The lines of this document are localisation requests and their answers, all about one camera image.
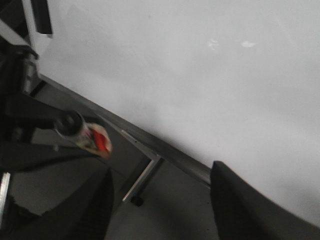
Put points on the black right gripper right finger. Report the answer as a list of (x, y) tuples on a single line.
[(242, 213)]

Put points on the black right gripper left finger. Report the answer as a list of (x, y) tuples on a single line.
[(71, 200)]

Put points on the white black whiteboard marker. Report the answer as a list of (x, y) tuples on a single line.
[(88, 136)]

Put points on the grey aluminium whiteboard tray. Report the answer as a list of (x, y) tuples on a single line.
[(180, 159)]

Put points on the white glossy whiteboard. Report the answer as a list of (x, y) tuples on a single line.
[(230, 80)]

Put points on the grey metal stand leg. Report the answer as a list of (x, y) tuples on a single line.
[(133, 194)]

